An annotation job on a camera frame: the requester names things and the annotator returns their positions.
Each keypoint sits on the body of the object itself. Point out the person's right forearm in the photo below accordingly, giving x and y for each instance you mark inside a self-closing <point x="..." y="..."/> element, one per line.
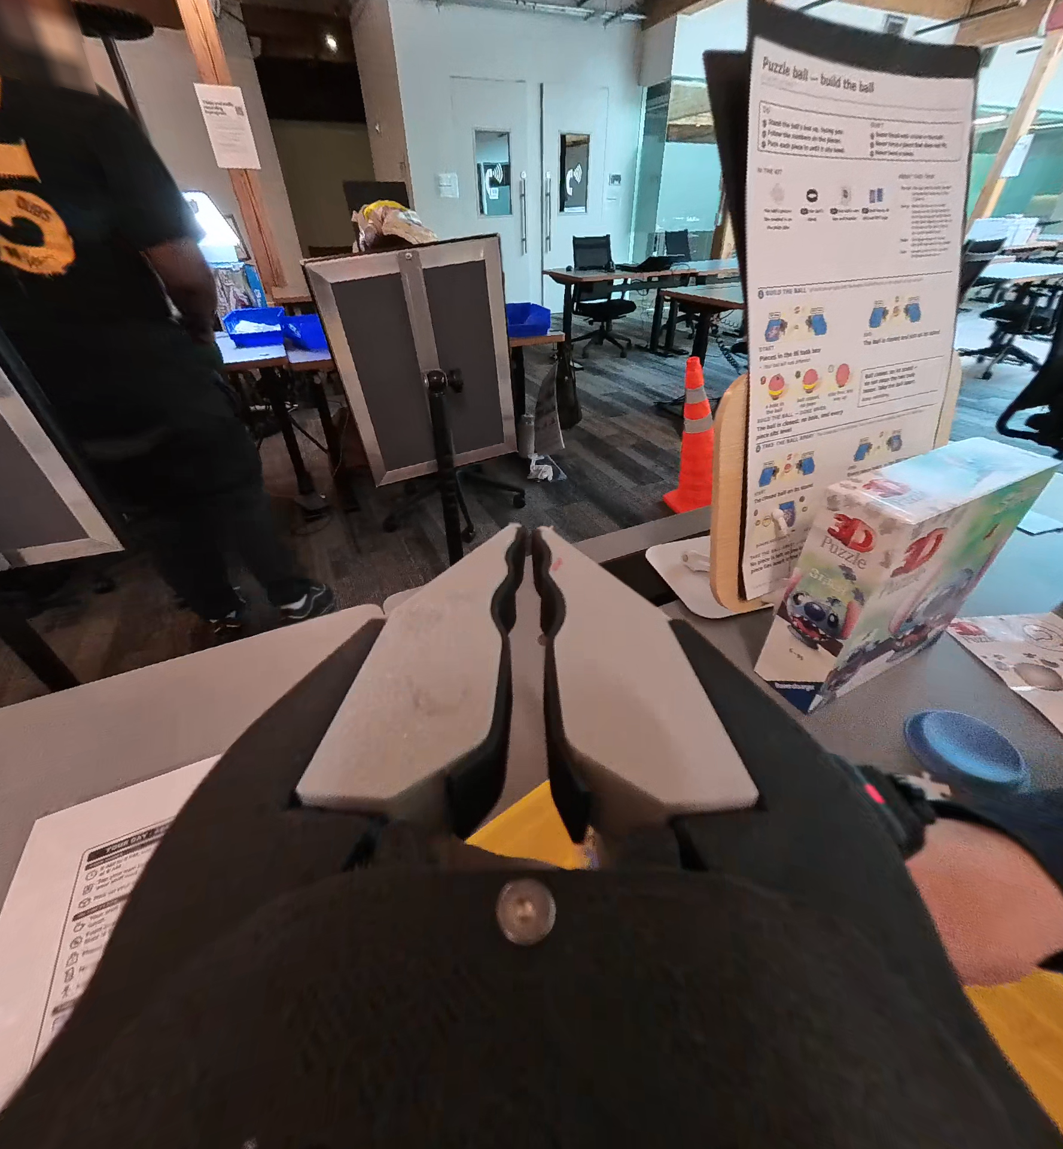
<point x="1034" y="852"/>

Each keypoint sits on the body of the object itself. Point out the laminated checklist sheet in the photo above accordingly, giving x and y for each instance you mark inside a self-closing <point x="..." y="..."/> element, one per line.
<point x="38" y="898"/>

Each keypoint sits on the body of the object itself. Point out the orange traffic cone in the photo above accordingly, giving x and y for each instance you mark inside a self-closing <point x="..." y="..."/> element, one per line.
<point x="695" y="448"/>

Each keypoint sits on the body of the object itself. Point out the cartoon printed puzzle box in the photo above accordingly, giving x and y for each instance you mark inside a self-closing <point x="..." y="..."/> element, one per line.
<point x="908" y="574"/>

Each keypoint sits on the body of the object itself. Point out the yellow plastic bin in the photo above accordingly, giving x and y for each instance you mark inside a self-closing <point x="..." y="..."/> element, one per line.
<point x="1052" y="1059"/>

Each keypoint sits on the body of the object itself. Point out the white booth door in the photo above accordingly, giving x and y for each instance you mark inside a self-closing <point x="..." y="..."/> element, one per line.
<point x="576" y="116"/>
<point x="492" y="116"/>

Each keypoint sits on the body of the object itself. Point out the white flat tray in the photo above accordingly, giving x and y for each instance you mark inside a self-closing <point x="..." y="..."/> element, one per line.
<point x="675" y="588"/>

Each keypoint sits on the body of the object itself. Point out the blue storage bin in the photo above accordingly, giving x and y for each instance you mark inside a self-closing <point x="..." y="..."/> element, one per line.
<point x="305" y="332"/>
<point x="253" y="327"/>
<point x="528" y="317"/>

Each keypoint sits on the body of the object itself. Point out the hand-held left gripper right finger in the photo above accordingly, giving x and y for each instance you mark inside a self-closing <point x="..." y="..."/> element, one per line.
<point x="640" y="709"/>

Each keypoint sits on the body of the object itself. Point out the blue round plastic dish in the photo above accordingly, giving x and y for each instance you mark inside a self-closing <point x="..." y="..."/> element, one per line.
<point x="967" y="749"/>

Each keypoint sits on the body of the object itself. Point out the white wall notice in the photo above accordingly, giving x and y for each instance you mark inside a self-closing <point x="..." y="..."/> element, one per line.
<point x="226" y="125"/>

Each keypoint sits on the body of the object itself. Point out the folded paper leaflet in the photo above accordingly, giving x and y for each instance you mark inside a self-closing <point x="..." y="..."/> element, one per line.
<point x="1043" y="664"/>

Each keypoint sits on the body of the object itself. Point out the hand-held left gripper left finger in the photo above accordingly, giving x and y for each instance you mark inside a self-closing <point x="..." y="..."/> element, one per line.
<point x="414" y="699"/>

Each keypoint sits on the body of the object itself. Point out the crumpled plastic bag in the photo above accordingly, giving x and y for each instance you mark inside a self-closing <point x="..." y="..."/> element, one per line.
<point x="392" y="226"/>

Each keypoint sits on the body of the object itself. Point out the black backing board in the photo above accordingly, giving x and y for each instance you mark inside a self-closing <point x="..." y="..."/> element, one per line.
<point x="729" y="116"/>

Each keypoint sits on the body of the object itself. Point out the wooden office desk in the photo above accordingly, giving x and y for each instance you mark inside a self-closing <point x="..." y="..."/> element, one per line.
<point x="640" y="269"/>

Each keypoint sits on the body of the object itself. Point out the grey framed panel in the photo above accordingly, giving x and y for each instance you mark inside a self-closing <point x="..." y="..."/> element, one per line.
<point x="11" y="475"/>
<point x="406" y="359"/>

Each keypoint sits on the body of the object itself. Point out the printed instruction sheet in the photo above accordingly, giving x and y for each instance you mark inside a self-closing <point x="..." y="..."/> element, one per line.
<point x="854" y="269"/>

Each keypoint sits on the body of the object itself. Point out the black tripod stand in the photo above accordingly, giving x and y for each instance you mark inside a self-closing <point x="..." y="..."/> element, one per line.
<point x="446" y="466"/>

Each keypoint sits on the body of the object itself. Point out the person's right hand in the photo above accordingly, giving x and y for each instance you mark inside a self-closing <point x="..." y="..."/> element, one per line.
<point x="980" y="924"/>

